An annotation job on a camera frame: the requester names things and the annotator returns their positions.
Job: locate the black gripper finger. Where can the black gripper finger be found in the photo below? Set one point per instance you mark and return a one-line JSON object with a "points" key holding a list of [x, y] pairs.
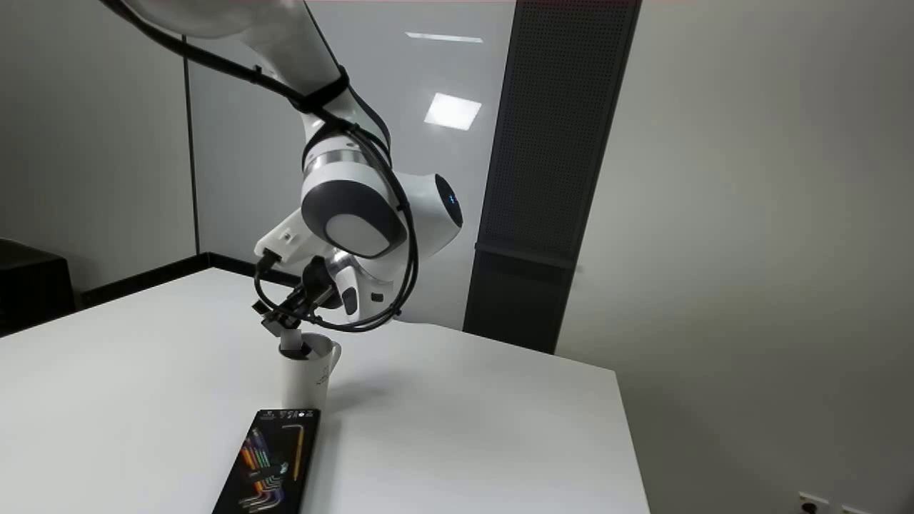
{"points": [[278, 321], [299, 310]]}

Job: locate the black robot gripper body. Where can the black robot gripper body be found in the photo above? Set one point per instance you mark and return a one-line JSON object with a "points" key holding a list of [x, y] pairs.
{"points": [[314, 282]]}

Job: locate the black vertical wall panel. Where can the black vertical wall panel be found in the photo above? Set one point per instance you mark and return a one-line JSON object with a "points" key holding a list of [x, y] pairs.
{"points": [[562, 90]]}

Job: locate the black hex key set box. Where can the black hex key set box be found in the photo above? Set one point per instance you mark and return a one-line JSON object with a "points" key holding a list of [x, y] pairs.
{"points": [[274, 464]]}

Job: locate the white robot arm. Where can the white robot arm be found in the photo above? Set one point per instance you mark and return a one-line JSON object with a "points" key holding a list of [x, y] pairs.
{"points": [[349, 254]]}

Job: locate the white ceramic mug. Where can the white ceramic mug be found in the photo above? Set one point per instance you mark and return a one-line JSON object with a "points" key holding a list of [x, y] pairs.
{"points": [[305, 368]]}

